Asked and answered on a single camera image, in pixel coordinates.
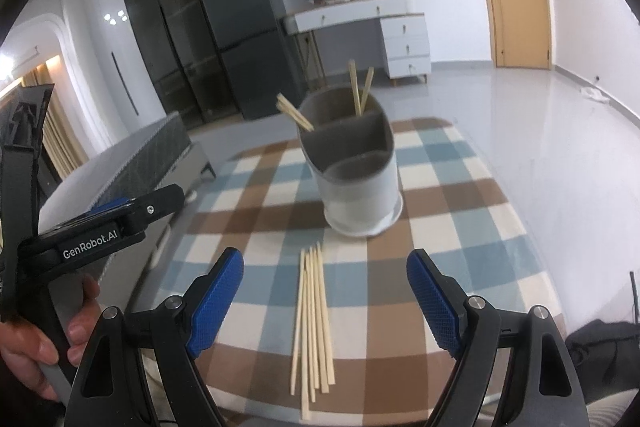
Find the white wardrobe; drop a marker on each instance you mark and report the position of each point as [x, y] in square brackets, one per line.
[110, 57]

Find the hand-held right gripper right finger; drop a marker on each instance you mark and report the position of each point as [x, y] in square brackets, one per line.
[435, 307]

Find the dark glass cabinet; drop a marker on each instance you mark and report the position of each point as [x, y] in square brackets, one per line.
[170, 17]

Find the grey white utensil holder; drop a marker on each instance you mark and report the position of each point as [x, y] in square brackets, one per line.
[355, 202]

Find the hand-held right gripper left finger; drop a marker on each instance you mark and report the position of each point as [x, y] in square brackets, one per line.
[215, 302]

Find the dark grey fridge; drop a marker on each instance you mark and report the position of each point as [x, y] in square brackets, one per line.
[250, 32]

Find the person's left hand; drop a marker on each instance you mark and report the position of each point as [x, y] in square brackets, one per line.
[20, 352]

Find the pile of bamboo chopsticks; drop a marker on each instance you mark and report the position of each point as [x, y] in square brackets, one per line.
[312, 332]

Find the white rag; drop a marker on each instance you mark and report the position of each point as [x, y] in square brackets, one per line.
[594, 95]

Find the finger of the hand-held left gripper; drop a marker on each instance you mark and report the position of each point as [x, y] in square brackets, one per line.
[150, 207]

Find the dark cloth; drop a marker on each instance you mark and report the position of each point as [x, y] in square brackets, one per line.
[605, 357]

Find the checked tablecloth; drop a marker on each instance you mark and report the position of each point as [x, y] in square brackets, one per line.
[450, 217]

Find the beige curtain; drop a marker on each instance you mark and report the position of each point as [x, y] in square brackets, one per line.
[55, 127]

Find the white dressing table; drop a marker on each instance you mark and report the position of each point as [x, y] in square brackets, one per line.
[405, 37]

